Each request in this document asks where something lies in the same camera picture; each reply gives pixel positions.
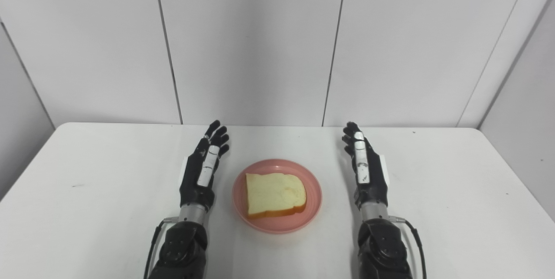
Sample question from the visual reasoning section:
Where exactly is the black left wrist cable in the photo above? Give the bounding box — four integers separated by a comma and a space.
143, 217, 180, 279

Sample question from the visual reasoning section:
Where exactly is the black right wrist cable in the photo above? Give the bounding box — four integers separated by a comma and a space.
388, 215, 428, 279

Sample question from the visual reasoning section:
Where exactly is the slice of white bread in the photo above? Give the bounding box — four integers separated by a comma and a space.
245, 173, 307, 220

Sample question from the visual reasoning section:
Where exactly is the pink round plate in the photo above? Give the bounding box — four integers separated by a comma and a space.
232, 159, 323, 234

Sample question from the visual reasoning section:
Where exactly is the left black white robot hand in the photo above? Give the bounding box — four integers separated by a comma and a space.
179, 120, 230, 213

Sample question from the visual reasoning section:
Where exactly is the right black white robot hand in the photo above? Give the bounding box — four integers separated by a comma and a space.
342, 121, 389, 209

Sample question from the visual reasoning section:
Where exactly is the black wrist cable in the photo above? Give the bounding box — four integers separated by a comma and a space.
388, 215, 428, 279
143, 217, 180, 279

